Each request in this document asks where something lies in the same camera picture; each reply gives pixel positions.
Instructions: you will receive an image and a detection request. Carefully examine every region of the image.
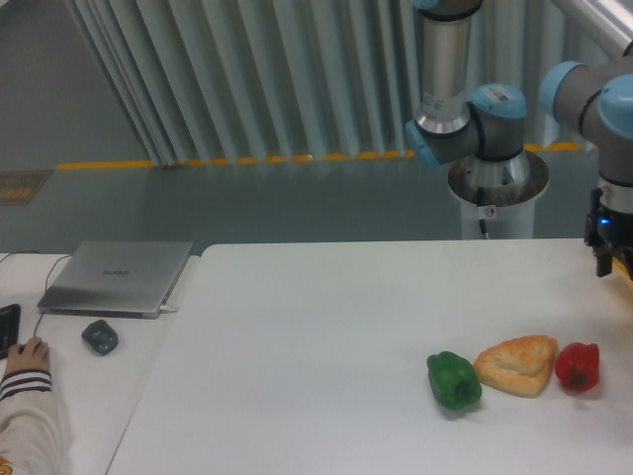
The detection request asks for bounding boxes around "silver laptop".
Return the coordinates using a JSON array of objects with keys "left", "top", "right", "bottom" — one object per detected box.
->
[{"left": 38, "top": 240, "right": 193, "bottom": 319}]

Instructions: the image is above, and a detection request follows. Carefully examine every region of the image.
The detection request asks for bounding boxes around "yellow basket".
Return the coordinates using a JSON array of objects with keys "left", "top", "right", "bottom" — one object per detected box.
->
[{"left": 612, "top": 258, "right": 632, "bottom": 285}]

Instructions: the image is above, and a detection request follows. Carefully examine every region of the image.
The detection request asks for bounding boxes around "white folding screen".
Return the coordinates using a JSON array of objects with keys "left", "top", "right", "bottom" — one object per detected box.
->
[{"left": 68, "top": 1, "right": 611, "bottom": 166}]

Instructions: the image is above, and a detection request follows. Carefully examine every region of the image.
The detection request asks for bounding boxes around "black mouse cable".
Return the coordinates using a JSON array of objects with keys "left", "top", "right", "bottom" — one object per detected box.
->
[{"left": 0, "top": 249, "right": 75, "bottom": 342}]

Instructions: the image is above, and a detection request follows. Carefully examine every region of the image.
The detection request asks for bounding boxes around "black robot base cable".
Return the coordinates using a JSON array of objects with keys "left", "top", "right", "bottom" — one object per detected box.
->
[{"left": 476, "top": 186, "right": 492, "bottom": 240}]

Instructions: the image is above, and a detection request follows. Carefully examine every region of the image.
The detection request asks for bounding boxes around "cream striped sleeve forearm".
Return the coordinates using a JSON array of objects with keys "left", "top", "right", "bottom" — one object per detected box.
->
[{"left": 1, "top": 369, "right": 63, "bottom": 474}]

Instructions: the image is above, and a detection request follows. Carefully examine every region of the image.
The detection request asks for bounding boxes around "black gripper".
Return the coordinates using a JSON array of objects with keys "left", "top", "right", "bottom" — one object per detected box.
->
[{"left": 584, "top": 188, "right": 632, "bottom": 278}]

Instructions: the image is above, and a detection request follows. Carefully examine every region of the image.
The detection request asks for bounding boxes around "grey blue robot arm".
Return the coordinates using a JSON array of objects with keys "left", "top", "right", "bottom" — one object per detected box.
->
[{"left": 406, "top": 1, "right": 632, "bottom": 277}]

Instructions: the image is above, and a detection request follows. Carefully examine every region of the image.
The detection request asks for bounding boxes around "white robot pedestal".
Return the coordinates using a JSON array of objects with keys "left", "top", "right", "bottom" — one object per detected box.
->
[{"left": 448, "top": 150, "right": 550, "bottom": 239}]

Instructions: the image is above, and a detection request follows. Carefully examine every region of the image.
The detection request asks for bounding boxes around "red bell pepper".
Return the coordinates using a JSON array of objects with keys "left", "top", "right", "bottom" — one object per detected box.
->
[{"left": 555, "top": 342, "right": 600, "bottom": 392}]

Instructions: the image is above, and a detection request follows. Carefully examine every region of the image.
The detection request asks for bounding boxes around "green bell pepper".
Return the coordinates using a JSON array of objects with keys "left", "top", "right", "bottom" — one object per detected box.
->
[{"left": 426, "top": 351, "right": 483, "bottom": 411}]

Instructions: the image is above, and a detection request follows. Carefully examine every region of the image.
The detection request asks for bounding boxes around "person's hand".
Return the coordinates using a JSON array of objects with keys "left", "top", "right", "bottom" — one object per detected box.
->
[{"left": 4, "top": 336, "right": 50, "bottom": 376}]

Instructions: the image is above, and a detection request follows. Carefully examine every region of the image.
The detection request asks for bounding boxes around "black keyboard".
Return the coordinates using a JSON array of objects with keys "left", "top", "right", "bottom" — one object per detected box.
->
[{"left": 0, "top": 304, "right": 21, "bottom": 360}]

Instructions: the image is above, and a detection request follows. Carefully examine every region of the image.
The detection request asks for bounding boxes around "triangular golden bread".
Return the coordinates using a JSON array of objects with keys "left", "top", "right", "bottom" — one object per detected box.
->
[{"left": 473, "top": 334, "right": 559, "bottom": 398}]

